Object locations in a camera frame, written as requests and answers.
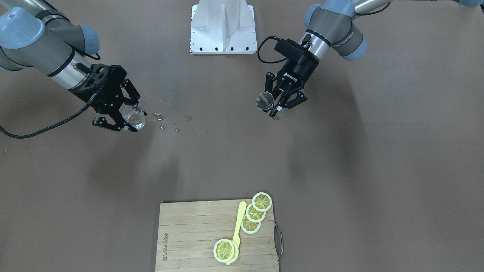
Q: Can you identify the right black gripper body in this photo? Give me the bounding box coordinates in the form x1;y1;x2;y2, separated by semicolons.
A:
70;64;127;116

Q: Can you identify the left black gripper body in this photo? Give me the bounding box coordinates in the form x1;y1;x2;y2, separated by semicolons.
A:
278;53;319;93

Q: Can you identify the small clear glass cup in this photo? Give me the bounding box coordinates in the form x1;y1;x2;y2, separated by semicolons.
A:
120;105;146;130

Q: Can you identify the steel jigger measuring cup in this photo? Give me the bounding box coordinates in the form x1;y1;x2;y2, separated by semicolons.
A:
256;92;281;121

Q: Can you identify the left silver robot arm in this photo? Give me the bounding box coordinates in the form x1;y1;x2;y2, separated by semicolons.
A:
256;0;392;119

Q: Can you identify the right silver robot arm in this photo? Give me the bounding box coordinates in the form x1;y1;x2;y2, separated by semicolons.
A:
1;0;146;138

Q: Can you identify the lemon slice far end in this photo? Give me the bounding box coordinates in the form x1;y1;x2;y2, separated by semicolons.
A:
252;192;273;212

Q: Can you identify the lemon slice middle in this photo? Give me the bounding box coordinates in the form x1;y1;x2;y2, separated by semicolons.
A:
245;204;266;223

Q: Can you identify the lemon slice near spoon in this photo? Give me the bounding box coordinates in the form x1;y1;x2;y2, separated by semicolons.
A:
241;216;261;234

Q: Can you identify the bamboo cutting board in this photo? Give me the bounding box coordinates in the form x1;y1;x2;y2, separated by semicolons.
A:
155;199;280;272

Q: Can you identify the yellow plastic spoon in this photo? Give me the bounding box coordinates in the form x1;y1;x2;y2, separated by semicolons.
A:
226;201;247;265

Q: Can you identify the lemon slice on spoon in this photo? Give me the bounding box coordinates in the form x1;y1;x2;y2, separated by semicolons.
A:
213;239;240;265

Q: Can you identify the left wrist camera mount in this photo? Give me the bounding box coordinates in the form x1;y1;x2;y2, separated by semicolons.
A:
274;39;320;64

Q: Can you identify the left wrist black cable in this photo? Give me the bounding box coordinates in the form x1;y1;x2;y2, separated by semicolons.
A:
257;36;292;65

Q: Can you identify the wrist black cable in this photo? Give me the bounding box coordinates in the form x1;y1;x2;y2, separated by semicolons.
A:
0;81;108;139
257;36;292;65

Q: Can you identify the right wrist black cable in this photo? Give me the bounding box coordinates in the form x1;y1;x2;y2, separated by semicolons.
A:
0;81;108;139

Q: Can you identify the white pedestal column base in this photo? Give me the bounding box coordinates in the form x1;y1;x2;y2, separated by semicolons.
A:
189;0;258;55

